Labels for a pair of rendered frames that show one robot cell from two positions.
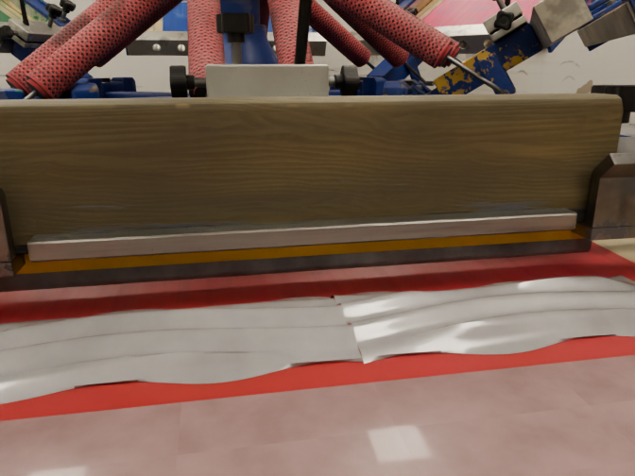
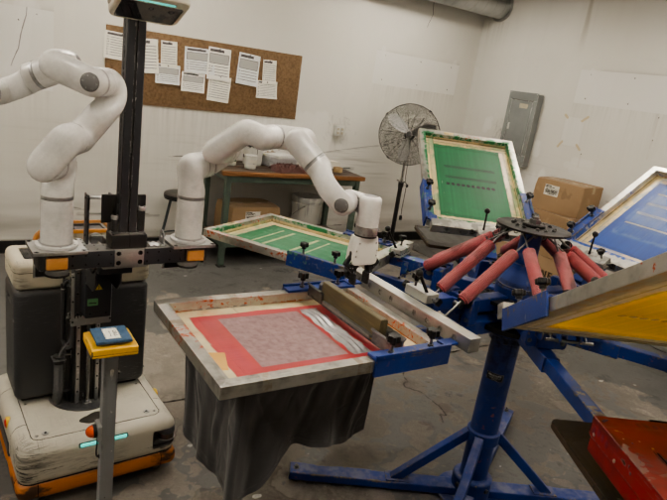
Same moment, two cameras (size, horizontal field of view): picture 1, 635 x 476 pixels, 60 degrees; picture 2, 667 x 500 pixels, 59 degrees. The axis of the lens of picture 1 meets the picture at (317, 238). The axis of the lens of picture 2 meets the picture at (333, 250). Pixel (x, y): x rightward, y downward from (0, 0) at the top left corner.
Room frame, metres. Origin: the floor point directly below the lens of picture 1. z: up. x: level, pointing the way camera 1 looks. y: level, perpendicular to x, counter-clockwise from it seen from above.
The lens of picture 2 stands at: (-0.55, -1.69, 1.77)
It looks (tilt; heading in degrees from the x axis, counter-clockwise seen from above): 16 degrees down; 66
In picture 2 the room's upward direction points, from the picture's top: 9 degrees clockwise
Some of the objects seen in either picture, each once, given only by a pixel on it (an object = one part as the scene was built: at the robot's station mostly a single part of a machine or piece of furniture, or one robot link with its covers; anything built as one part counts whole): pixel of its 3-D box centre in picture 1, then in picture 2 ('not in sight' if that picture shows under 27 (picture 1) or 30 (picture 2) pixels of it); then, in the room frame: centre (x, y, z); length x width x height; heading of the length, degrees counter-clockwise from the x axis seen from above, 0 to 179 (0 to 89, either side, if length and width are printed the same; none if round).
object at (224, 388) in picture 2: not in sight; (299, 328); (0.11, -0.04, 0.97); 0.79 x 0.58 x 0.04; 11
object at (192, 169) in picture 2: not in sight; (194, 175); (-0.19, 0.40, 1.37); 0.13 x 0.10 x 0.16; 52
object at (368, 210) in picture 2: not in sight; (358, 207); (0.29, 0.03, 1.37); 0.15 x 0.10 x 0.11; 143
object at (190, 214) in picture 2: not in sight; (188, 217); (-0.20, 0.40, 1.21); 0.16 x 0.13 x 0.15; 104
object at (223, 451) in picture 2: not in sight; (208, 408); (-0.18, -0.09, 0.74); 0.45 x 0.03 x 0.43; 101
